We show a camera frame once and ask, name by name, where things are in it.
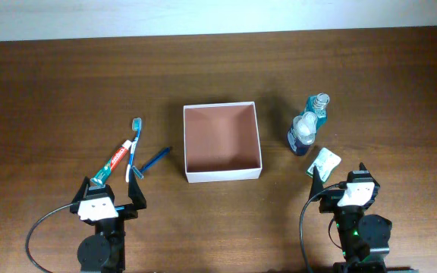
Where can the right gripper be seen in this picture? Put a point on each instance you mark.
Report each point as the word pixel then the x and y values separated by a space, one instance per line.
pixel 330 199

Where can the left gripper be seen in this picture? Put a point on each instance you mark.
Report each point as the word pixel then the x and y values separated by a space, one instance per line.
pixel 130 210

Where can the red green toothpaste tube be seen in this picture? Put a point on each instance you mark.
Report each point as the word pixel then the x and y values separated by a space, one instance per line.
pixel 103 174

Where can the white green soap packet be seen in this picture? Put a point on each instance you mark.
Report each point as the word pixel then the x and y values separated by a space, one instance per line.
pixel 326 161

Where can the blue disposable razor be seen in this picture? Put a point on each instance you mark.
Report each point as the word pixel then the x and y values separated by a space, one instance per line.
pixel 139 172

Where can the blue white toothbrush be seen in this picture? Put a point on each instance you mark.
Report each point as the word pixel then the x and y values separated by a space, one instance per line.
pixel 136 126

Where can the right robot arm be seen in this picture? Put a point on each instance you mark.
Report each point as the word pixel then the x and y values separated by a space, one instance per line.
pixel 363 238

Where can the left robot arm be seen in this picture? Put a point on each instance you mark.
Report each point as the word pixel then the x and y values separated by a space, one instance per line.
pixel 104 251

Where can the dark blue foam pump bottle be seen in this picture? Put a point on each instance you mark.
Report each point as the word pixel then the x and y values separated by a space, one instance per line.
pixel 302 133

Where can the teal mouthwash bottle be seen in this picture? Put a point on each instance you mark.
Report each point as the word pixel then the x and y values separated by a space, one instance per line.
pixel 318 105

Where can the pink cardboard box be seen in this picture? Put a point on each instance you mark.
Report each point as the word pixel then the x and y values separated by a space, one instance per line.
pixel 221 142

